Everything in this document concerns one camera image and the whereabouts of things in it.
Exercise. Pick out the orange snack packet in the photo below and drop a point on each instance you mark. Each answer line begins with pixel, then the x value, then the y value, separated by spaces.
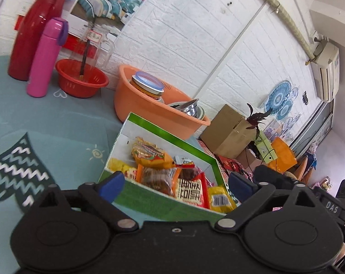
pixel 152 155

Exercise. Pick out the pink thermos bottle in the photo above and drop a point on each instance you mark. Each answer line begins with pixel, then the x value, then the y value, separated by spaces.
pixel 42 62

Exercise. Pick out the dark red leafy plant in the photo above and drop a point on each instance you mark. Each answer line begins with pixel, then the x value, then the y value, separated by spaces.
pixel 255 120

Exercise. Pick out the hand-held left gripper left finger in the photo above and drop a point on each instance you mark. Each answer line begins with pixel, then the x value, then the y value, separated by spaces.
pixel 112 185

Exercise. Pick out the red plastic basket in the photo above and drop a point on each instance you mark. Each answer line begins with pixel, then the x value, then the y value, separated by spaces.
pixel 81 87

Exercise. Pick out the orange plastic chair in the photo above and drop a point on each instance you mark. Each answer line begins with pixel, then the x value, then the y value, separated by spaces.
pixel 285 154

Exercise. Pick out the glass jar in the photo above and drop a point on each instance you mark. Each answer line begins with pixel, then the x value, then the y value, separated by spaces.
pixel 102 48

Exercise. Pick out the large blue patterned plate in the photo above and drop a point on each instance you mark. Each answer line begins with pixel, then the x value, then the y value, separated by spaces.
pixel 277 97

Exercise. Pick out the dark stirring stick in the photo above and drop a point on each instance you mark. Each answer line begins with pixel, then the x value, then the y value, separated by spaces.
pixel 85 54

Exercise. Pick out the small red snack packet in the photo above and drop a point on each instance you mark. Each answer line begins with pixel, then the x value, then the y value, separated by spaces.
pixel 185 162

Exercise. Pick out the bedding wall poster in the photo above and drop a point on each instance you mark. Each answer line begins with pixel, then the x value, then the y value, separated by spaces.
pixel 109 0

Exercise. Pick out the red and white snack packet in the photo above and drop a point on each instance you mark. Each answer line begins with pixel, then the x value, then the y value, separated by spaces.
pixel 191 192

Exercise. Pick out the yellow barcode snack packet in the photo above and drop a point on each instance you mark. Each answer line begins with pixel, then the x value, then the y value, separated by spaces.
pixel 220 201

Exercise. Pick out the yellow snack bag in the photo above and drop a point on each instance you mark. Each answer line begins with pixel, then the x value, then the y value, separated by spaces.
pixel 119 168

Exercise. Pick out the red plastic pitcher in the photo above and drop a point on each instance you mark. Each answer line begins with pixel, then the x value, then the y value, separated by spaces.
pixel 30 34

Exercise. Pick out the teal printed tablecloth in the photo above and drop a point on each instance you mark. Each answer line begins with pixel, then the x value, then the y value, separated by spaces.
pixel 61 125

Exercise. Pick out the brown cardboard box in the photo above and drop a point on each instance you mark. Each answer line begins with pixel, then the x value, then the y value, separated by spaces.
pixel 226 134

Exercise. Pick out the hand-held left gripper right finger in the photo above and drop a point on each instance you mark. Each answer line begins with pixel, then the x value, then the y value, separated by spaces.
pixel 240 184

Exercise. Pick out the green cardboard box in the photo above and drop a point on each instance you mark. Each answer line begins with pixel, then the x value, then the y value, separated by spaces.
pixel 149 202

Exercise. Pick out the beige wrapped pipe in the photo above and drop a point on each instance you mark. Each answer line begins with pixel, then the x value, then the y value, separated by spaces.
pixel 283 14

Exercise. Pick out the dark brown snack packet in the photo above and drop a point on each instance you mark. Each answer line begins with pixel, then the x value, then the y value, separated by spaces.
pixel 158 179

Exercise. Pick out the white air conditioner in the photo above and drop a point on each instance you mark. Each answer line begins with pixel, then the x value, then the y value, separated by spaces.
pixel 326 71

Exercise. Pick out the small light green box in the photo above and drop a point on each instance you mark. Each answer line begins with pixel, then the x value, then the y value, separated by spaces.
pixel 265 148

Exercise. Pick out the white wall conduit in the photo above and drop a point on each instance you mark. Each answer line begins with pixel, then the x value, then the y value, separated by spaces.
pixel 232 51

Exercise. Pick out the steel bowl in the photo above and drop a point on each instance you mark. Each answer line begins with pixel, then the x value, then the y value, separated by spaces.
pixel 189 108

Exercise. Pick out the blue lidded food container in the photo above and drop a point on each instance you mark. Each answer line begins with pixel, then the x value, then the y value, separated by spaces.
pixel 146 84

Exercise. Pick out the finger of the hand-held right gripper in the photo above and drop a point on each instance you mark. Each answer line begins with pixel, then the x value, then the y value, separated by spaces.
pixel 275 177

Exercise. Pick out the red plaid cloth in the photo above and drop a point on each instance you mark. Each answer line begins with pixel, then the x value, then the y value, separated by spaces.
pixel 226 162

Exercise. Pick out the orange plastic basin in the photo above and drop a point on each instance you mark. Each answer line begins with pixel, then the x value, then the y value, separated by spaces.
pixel 138 111

